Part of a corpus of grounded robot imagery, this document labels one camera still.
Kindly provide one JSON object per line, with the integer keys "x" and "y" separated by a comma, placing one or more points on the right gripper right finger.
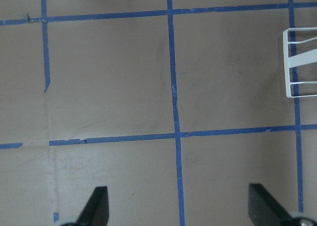
{"x": 265, "y": 210}

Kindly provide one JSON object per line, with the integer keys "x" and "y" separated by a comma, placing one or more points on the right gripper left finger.
{"x": 96, "y": 210}

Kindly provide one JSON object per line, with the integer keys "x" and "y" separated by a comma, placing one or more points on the white wire cup rack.
{"x": 297, "y": 60}

